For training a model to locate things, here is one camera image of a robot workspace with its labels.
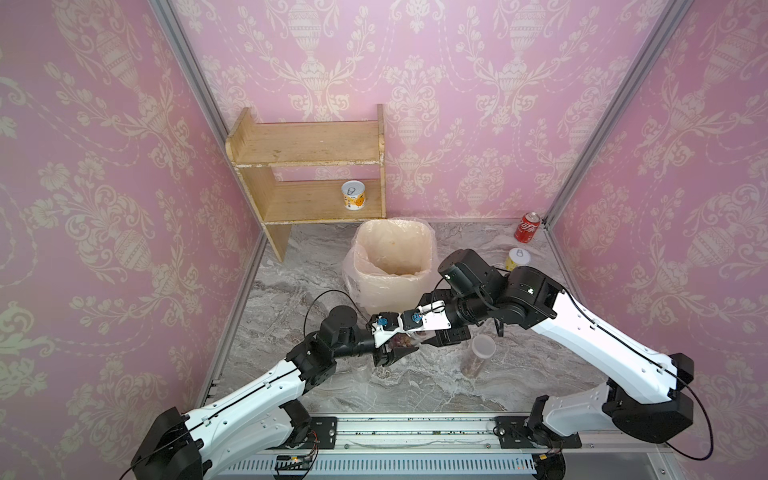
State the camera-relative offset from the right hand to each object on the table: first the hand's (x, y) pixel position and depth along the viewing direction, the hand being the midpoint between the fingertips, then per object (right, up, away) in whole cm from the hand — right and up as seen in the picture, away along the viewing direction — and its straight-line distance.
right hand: (423, 317), depth 64 cm
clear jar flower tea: (-5, -6, +2) cm, 8 cm away
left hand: (-2, -6, +6) cm, 9 cm away
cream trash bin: (-6, +10, +36) cm, 38 cm away
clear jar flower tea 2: (+15, -9, +8) cm, 19 cm away
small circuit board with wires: (-31, -38, +9) cm, 50 cm away
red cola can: (+42, +23, +44) cm, 65 cm away
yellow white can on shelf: (-18, +32, +28) cm, 46 cm away
